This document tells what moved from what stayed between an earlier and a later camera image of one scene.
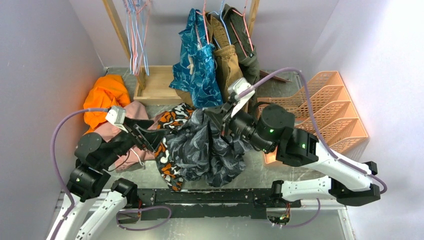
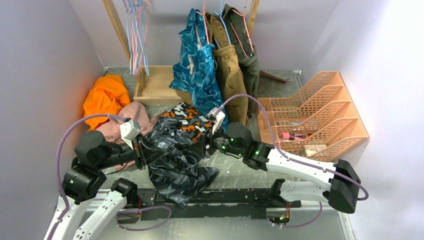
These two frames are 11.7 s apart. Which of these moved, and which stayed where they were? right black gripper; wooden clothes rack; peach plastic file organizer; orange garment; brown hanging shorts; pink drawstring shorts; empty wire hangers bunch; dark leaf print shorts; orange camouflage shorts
Moved: orange camouflage shorts; dark leaf print shorts; right black gripper
Stayed: empty wire hangers bunch; orange garment; pink drawstring shorts; peach plastic file organizer; brown hanging shorts; wooden clothes rack
